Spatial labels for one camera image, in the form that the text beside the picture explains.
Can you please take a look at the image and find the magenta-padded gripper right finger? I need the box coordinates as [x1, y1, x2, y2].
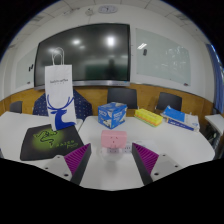
[131, 142, 183, 186]

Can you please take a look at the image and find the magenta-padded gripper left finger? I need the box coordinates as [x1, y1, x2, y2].
[42, 143, 93, 186]

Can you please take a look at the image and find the pink charger block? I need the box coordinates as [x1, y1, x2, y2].
[100, 129, 128, 150]

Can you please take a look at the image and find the white power strip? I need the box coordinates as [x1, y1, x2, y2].
[97, 139, 156, 162]

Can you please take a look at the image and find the black mouse pad green print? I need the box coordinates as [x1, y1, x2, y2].
[19, 123, 85, 162]

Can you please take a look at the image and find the yellow sponge pack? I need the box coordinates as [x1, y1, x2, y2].
[133, 108, 164, 128]

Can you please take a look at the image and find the blue white paper ream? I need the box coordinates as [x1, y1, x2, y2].
[161, 105, 201, 129]
[162, 115, 200, 133]

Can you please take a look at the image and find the blue dotted chair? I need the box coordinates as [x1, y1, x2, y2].
[32, 89, 93, 122]

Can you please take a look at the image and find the blue cardboard box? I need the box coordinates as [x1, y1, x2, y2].
[97, 101, 128, 130]

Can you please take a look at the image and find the black chair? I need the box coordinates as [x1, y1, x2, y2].
[106, 87, 139, 110]
[155, 92, 183, 113]

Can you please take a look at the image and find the white paper bag blue deer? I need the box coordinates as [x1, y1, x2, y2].
[44, 47, 78, 132]

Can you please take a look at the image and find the white side table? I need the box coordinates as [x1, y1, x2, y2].
[204, 114, 224, 135]

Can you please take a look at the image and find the dark grey chair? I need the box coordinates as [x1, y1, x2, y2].
[9, 100, 24, 114]

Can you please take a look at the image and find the large glass whiteboard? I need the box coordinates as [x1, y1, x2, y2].
[134, 27, 192, 86]

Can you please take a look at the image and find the small glass whiteboard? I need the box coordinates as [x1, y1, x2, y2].
[14, 46, 38, 88]

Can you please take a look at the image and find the blue curtain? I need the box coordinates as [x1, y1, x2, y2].
[206, 43, 224, 115]

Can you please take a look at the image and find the large black wall display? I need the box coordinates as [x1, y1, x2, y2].
[33, 23, 132, 90]

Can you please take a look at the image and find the round wall clock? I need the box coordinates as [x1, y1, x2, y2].
[98, 4, 118, 15]

